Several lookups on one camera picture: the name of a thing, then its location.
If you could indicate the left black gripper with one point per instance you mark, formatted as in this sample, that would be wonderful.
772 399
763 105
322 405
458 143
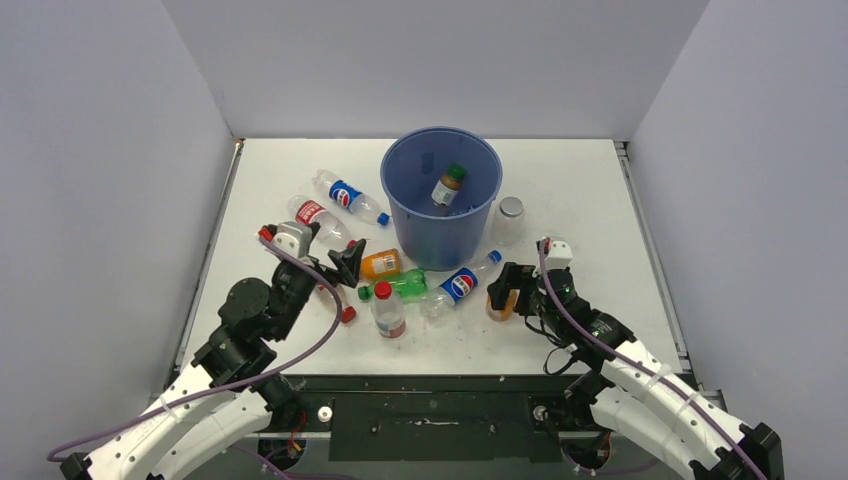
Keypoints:
347 263

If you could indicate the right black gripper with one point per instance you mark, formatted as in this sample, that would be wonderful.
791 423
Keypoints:
514 276

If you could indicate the small orange bottle yellow cap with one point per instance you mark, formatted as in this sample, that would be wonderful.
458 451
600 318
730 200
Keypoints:
504 314

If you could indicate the small clear bottle red cap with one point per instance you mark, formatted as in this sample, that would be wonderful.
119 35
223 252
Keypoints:
348 314

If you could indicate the Starbucks latte bottle green cap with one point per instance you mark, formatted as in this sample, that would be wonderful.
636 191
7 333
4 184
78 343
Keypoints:
448 186

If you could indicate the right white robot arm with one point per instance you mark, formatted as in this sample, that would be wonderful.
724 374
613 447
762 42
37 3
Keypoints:
629 391

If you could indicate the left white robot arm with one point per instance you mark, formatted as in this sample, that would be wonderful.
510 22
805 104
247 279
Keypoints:
229 389

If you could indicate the Pepsi bottle near bin left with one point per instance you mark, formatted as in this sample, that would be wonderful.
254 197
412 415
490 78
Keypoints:
362 206

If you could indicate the Pepsi bottle front of bin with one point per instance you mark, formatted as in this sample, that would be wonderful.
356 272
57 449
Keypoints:
459 286

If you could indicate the blue plastic bin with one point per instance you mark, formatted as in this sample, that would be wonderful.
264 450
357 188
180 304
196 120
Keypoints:
440 238

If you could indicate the clear bottle red label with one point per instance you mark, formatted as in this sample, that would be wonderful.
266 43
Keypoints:
332 233

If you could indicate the orange juice bottle lying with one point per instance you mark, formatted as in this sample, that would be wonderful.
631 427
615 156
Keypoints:
381 264

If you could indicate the green plastic bottle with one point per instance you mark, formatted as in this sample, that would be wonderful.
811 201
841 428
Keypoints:
410 285

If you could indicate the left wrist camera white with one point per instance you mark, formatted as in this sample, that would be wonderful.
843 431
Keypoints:
288 239

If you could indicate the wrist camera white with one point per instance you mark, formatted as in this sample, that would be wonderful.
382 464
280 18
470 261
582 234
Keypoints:
288 239
556 253

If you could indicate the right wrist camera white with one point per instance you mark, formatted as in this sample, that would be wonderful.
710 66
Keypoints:
556 253

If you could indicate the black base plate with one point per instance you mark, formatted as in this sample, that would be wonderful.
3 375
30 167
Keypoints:
466 418

